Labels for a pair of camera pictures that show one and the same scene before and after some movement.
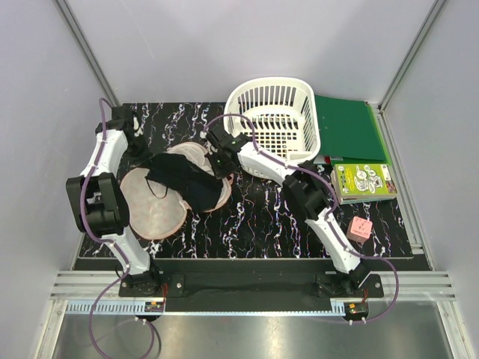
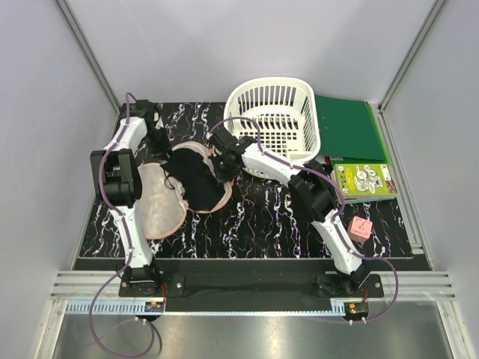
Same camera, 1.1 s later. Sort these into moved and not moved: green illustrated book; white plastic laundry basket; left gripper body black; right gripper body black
Moved: left gripper body black
Not moved: white plastic laundry basket; right gripper body black; green illustrated book
